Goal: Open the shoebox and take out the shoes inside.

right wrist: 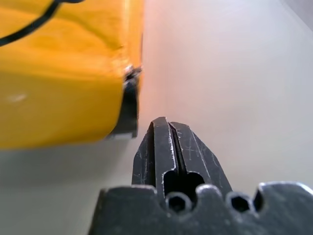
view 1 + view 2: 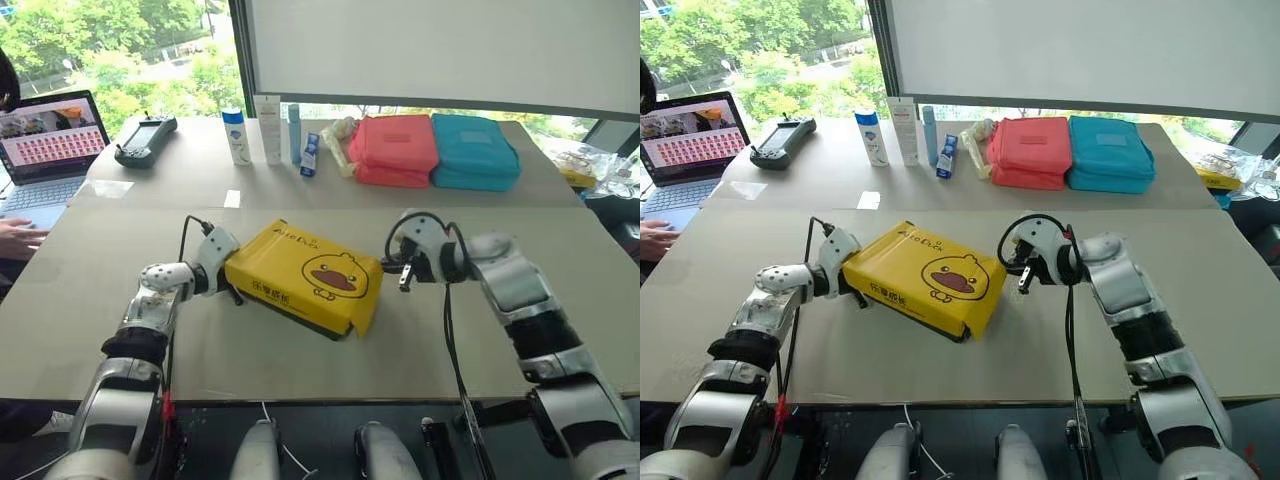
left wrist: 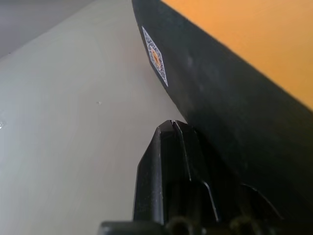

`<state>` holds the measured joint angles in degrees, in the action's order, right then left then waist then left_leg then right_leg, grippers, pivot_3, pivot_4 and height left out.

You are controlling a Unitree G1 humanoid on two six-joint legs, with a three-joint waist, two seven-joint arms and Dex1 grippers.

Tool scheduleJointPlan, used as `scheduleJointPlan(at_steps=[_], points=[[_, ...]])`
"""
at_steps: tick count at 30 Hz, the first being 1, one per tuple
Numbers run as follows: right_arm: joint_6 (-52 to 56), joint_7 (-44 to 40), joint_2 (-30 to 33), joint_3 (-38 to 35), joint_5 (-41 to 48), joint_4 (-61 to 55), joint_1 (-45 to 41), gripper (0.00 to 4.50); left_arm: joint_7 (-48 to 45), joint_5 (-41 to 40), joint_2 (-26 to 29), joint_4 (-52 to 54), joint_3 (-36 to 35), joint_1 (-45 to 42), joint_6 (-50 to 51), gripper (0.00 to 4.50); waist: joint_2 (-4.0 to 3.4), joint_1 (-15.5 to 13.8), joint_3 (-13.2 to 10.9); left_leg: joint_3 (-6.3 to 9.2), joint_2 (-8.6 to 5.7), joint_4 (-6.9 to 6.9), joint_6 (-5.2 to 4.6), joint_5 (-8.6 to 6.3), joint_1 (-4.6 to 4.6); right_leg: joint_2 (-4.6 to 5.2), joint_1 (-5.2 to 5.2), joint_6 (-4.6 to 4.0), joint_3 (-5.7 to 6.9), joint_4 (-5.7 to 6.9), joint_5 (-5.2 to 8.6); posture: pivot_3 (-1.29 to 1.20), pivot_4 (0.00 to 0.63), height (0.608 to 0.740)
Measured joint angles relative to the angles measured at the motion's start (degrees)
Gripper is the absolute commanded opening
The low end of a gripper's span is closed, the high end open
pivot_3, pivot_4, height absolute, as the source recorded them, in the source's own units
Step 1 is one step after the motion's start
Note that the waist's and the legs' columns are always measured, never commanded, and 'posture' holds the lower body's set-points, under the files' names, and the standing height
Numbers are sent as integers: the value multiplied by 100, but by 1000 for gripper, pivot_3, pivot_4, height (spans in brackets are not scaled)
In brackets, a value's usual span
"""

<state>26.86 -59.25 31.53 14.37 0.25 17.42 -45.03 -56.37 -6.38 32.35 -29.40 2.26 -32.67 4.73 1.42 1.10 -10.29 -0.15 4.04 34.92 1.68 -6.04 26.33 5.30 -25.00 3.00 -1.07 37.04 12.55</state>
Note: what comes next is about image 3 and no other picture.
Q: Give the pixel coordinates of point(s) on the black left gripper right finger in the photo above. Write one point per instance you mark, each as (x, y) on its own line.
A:
(207, 171)

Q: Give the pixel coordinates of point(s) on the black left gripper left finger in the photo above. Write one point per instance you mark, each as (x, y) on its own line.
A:
(149, 176)

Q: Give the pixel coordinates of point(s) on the orange and black shoebox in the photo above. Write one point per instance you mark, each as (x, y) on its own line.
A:
(220, 80)

